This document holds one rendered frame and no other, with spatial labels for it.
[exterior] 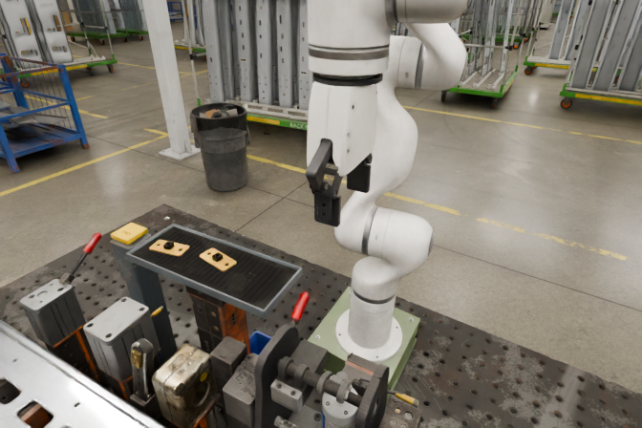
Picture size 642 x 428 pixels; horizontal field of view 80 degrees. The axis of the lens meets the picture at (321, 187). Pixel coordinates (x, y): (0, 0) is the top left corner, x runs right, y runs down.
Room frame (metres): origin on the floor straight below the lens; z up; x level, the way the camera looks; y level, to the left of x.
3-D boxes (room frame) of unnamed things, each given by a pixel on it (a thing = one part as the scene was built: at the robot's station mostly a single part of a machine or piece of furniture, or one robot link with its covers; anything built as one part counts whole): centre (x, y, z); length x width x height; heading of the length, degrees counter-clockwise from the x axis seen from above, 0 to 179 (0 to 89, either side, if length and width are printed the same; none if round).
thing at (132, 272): (0.77, 0.46, 0.92); 0.08 x 0.08 x 0.44; 63
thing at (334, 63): (0.42, -0.03, 1.62); 0.09 x 0.08 x 0.03; 152
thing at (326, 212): (0.37, 0.00, 1.47); 0.03 x 0.03 x 0.07; 62
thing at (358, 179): (0.47, -0.06, 1.47); 0.03 x 0.03 x 0.07; 62
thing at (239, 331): (0.65, 0.23, 0.92); 0.10 x 0.08 x 0.45; 63
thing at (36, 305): (0.67, 0.63, 0.88); 0.11 x 0.10 x 0.36; 153
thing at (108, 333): (0.55, 0.40, 0.90); 0.13 x 0.10 x 0.41; 153
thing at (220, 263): (0.66, 0.22, 1.17); 0.08 x 0.04 x 0.01; 52
